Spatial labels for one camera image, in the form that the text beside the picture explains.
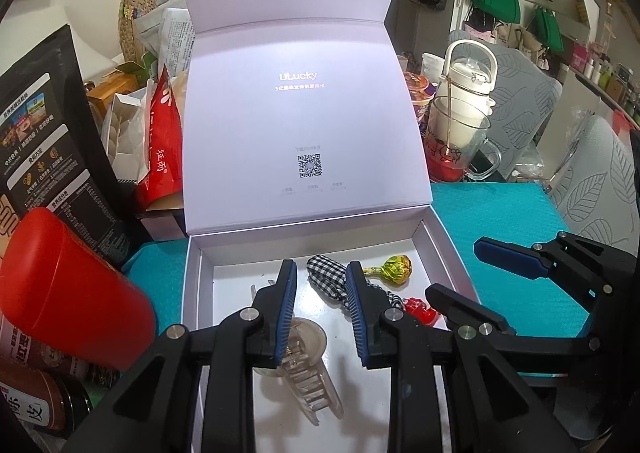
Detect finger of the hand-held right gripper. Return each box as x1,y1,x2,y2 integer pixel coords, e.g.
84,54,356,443
425,283,519,337
473,231,571,282

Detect translucent hair claw clip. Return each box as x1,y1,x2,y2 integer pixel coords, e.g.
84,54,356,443
250,283,346,427

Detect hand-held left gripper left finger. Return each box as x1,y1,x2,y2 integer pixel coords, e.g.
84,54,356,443
62,259,299,453

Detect red canister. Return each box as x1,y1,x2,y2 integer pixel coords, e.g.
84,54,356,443
0,207,159,370

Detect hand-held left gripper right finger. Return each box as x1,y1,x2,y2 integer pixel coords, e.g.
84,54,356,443
345,261,576,453

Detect white tray carton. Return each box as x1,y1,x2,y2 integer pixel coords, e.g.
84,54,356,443
102,92,152,185

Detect red and black hair clip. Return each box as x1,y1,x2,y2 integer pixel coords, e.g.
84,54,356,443
402,296,441,327

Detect row of cosmetic bottles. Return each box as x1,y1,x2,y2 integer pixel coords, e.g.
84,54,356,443
570,46,640,125

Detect purple instant noodle cup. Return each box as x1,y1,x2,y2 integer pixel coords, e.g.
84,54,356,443
402,72,437,135

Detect teal embossed mat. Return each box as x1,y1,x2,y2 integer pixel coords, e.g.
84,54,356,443
122,182,593,376

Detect brown spice jar white label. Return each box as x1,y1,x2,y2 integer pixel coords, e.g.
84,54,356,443
0,365,94,437

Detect glass mug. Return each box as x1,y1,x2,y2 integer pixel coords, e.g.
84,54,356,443
425,96,502,183

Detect black white checkered scrunchie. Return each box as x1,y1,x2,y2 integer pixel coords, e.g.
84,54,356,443
306,254,404,317

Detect red snack bag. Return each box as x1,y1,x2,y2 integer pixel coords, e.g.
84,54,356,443
136,64,185,212

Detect white teapot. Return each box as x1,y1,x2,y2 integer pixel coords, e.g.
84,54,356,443
437,40,499,108

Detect white paper packets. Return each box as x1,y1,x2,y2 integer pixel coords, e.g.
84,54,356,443
135,0,236,80

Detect black printed pouch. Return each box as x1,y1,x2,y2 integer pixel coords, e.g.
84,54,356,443
0,24,132,267

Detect white gift box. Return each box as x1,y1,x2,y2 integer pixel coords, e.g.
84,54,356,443
181,0,484,439

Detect yellow green lollipop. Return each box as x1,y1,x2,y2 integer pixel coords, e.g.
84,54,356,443
361,255,414,292

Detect round woven placemat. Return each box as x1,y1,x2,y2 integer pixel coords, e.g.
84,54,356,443
119,0,157,69

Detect grey leaf pattern chair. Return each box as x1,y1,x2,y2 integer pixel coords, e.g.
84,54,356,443
447,30,564,180
550,114,640,247

